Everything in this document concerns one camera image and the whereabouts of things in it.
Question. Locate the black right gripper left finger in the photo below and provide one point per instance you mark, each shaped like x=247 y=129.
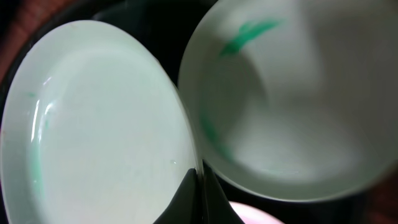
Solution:
x=185 y=206

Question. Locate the white plate with green stain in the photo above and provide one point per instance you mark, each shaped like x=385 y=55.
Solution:
x=252 y=215

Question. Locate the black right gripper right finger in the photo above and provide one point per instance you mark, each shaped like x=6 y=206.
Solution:
x=217 y=209

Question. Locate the mint green plate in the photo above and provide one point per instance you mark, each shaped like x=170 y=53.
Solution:
x=295 y=100
x=93 y=131

